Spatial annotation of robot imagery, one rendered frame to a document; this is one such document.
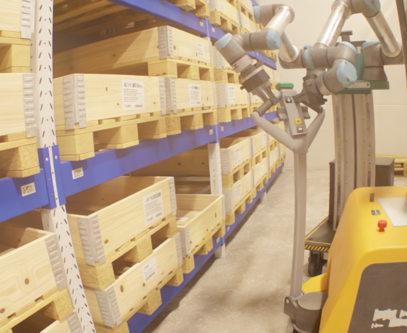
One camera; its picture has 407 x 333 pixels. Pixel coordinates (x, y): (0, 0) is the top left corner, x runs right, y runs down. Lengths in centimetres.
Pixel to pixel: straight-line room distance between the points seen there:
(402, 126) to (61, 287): 665
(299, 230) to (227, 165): 163
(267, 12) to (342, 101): 98
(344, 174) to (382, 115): 440
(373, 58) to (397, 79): 474
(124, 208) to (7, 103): 80
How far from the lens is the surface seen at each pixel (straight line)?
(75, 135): 139
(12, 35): 118
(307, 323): 167
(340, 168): 271
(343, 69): 131
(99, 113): 150
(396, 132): 712
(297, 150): 151
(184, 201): 308
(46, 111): 134
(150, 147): 199
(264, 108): 145
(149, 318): 209
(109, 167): 165
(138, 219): 174
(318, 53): 146
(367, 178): 267
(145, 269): 182
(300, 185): 155
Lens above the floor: 135
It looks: 8 degrees down
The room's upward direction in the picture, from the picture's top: 5 degrees counter-clockwise
